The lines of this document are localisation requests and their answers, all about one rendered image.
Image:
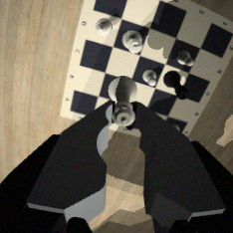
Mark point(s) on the black and cream chessboard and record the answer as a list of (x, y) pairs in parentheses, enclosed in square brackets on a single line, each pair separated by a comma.
[(166, 27)]

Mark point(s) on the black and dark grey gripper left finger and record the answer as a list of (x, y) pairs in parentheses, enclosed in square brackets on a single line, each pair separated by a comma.
[(64, 177)]

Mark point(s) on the white pawn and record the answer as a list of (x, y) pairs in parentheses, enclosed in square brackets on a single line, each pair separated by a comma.
[(149, 76), (183, 57)]

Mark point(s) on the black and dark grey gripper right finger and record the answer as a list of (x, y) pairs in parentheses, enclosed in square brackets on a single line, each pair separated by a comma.
[(182, 179)]

